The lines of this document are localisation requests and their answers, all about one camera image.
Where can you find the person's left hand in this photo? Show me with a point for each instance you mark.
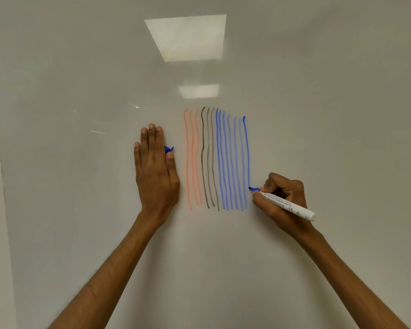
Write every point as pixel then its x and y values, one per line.
pixel 156 188

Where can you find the person's right hand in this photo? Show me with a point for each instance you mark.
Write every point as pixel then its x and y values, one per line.
pixel 287 193

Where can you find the person's right thumb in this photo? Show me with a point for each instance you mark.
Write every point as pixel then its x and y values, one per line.
pixel 262 203

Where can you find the person's left middle finger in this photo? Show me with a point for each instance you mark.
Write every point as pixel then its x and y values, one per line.
pixel 152 145

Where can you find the person's left thumb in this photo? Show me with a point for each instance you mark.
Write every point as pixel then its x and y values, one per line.
pixel 171 167

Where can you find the person's left little finger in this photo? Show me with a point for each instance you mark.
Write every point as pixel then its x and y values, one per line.
pixel 137 155

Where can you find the blue marker cap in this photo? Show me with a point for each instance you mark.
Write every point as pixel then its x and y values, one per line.
pixel 169 149

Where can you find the white marker with blue tip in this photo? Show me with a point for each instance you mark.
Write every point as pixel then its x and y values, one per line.
pixel 291 205

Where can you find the person's left forearm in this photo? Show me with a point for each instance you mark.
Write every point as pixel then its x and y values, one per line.
pixel 106 274

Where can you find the person's right forearm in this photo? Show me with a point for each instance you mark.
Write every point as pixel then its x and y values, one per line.
pixel 346 284

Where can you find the white whiteboard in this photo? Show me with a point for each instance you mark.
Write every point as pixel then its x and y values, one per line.
pixel 294 82

